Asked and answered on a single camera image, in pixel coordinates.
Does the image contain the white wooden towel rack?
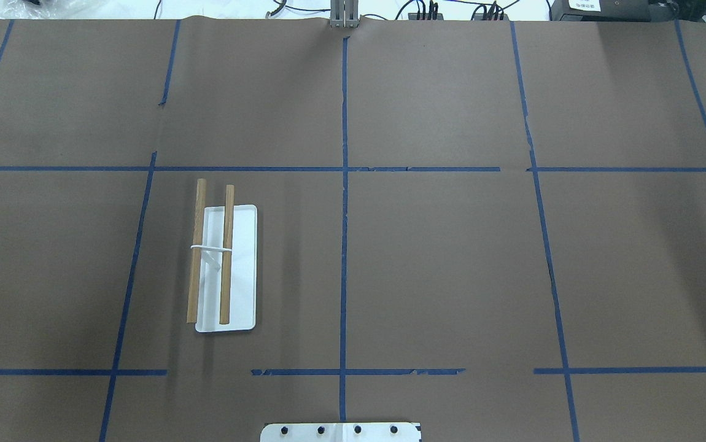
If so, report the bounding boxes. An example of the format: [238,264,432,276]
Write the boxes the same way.
[185,179,258,333]

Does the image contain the black box with label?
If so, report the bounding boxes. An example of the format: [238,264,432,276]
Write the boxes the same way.
[550,1,706,23]

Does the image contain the aluminium frame post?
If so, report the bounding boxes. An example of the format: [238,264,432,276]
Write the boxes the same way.
[330,0,360,28]

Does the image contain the left black cable connector block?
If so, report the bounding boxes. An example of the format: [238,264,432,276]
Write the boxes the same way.
[407,1,443,21]

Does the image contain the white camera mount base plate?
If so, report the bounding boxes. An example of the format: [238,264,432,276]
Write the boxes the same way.
[260,422,422,441]

